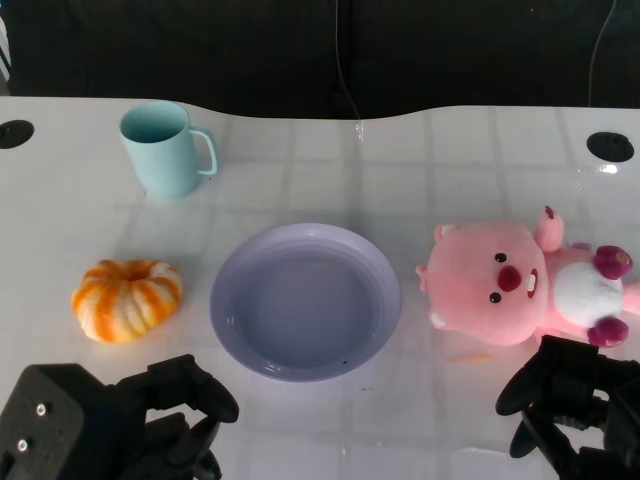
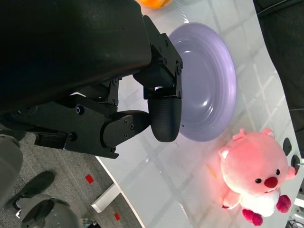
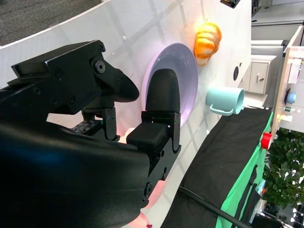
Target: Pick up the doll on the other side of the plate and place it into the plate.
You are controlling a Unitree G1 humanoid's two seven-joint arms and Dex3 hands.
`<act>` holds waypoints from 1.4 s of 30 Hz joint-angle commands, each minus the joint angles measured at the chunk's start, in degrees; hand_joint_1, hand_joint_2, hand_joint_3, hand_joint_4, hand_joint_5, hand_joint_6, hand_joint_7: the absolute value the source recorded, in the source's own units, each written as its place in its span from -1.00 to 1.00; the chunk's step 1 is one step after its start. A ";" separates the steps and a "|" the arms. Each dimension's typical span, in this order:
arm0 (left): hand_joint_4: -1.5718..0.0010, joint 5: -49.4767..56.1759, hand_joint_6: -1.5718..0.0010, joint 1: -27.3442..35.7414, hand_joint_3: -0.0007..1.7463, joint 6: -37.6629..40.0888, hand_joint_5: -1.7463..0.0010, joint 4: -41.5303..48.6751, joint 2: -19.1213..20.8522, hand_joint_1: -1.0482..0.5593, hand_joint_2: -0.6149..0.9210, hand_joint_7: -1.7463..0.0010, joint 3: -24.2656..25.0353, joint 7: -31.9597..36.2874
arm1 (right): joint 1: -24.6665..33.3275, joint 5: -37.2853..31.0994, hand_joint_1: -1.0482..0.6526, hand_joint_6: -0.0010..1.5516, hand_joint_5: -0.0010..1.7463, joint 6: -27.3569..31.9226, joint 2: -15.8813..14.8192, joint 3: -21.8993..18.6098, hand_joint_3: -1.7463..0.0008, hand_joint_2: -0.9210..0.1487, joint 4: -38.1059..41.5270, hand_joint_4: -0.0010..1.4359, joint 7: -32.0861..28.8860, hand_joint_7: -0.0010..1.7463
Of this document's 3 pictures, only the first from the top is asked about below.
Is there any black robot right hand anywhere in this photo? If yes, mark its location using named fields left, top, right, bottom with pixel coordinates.
left=494, top=334, right=640, bottom=480

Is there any black table cable grommet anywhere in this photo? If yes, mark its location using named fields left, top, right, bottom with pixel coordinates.
left=0, top=119, right=35, bottom=149
left=585, top=131, right=635, bottom=162

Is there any orange white striped pumpkin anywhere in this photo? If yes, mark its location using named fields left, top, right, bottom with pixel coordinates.
left=70, top=258, right=183, bottom=344

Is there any light blue plastic mug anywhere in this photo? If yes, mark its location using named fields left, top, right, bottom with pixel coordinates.
left=118, top=100, right=219, bottom=200

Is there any pink plush doll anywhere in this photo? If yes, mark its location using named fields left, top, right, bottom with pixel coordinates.
left=415, top=204, right=640, bottom=347

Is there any white object at edge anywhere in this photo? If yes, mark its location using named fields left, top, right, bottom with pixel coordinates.
left=0, top=0, right=13, bottom=82

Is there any thin grey hanging cable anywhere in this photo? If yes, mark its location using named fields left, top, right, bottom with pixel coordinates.
left=588, top=0, right=618, bottom=107
left=334, top=0, right=362, bottom=121

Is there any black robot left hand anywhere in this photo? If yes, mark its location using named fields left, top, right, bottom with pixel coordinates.
left=0, top=353, right=241, bottom=480

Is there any purple plastic plate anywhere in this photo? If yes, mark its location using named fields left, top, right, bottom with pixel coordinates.
left=209, top=222, right=403, bottom=384

